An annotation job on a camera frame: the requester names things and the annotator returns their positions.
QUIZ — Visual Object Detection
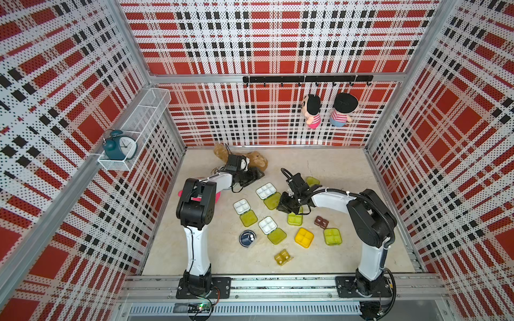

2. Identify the green pillbox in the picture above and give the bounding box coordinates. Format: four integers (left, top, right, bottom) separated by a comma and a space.
258, 216, 286, 245
256, 183, 281, 210
287, 208, 303, 226
233, 199, 258, 227
306, 177, 320, 187
323, 228, 343, 246

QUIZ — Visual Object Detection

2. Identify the yellow pillbox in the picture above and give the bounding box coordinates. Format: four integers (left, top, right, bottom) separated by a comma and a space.
294, 227, 315, 249

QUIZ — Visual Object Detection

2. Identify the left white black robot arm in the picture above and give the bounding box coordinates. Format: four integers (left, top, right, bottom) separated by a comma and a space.
176, 154, 264, 297

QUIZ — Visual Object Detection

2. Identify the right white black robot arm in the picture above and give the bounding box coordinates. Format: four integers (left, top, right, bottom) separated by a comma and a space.
277, 168, 397, 297

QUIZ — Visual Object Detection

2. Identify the brown plush bear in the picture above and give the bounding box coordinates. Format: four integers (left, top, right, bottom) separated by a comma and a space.
214, 143, 268, 172

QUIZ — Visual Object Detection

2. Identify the small brown pill case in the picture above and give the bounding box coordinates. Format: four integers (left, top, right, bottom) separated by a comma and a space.
314, 216, 329, 230

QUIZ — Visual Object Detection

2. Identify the pink white plush toy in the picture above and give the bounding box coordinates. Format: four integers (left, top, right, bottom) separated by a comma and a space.
178, 190, 221, 204

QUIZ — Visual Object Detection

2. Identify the round dark blue tin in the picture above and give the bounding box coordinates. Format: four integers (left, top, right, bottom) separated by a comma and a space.
238, 230, 256, 248

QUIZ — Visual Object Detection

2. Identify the doll with pink striped shirt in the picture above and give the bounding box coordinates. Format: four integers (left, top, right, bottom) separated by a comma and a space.
301, 94, 321, 129

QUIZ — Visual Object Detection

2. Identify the doll with black hat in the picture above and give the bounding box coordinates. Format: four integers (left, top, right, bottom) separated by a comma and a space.
329, 92, 358, 127

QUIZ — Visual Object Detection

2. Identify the teal alarm clock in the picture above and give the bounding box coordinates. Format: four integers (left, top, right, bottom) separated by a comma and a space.
103, 129, 137, 161

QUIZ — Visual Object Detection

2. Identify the green circuit board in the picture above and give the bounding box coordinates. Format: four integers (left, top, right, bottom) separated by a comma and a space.
173, 302, 211, 315

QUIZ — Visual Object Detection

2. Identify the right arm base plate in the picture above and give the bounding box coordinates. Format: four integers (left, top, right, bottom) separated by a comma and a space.
335, 276, 393, 299

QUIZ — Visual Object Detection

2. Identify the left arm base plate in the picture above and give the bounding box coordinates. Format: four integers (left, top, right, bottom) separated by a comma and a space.
175, 276, 232, 300

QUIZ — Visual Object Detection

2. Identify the white wire shelf basket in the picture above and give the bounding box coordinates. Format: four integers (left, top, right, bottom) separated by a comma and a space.
98, 88, 171, 171

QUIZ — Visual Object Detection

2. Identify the black hook rail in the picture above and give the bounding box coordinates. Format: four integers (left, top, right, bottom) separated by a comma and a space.
242, 75, 374, 84

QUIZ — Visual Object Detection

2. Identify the aluminium rail front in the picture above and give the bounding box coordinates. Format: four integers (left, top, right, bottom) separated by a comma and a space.
119, 273, 449, 302

